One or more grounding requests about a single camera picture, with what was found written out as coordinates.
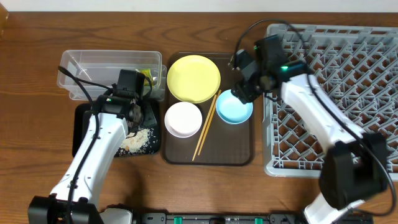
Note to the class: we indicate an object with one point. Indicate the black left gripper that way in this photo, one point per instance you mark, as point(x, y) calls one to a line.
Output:
point(148, 116)

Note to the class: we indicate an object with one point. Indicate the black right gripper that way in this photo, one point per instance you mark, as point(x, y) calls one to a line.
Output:
point(243, 92)

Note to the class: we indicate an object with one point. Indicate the light blue bowl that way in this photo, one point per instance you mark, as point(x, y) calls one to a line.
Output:
point(231, 110)

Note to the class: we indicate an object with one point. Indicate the wooden chopstick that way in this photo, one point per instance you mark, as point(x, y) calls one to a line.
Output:
point(208, 125)
point(204, 127)

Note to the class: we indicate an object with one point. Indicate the white bowl with rice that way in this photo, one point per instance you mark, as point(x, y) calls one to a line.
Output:
point(183, 119)

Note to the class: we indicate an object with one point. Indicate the green snack wrapper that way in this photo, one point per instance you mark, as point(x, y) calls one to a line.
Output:
point(148, 76)

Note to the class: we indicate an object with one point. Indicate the yellow plate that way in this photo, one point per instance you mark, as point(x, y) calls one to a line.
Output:
point(194, 79)

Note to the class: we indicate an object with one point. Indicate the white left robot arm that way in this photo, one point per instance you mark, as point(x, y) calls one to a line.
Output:
point(75, 198)

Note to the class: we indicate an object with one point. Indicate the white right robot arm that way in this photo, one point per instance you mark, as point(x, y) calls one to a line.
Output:
point(354, 169)

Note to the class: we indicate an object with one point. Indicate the black waste tray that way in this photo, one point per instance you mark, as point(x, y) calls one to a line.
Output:
point(81, 123)

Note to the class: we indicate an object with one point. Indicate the grey dishwasher rack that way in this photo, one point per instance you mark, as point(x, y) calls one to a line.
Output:
point(357, 68)

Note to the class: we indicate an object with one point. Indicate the pile of white rice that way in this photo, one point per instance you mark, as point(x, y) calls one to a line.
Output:
point(137, 143)

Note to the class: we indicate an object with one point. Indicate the clear plastic bin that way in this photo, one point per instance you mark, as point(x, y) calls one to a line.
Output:
point(103, 67)

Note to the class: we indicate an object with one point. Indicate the dark brown serving tray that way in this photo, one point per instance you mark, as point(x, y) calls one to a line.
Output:
point(225, 144)

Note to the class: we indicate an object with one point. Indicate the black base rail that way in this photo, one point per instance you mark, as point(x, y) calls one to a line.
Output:
point(217, 218)

